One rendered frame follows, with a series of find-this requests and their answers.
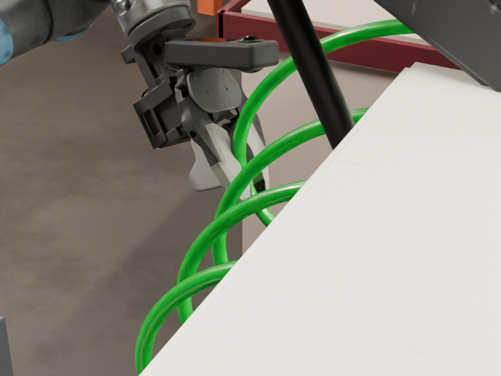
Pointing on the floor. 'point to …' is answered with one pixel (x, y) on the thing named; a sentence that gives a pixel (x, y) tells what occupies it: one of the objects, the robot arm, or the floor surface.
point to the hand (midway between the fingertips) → (256, 189)
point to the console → (372, 253)
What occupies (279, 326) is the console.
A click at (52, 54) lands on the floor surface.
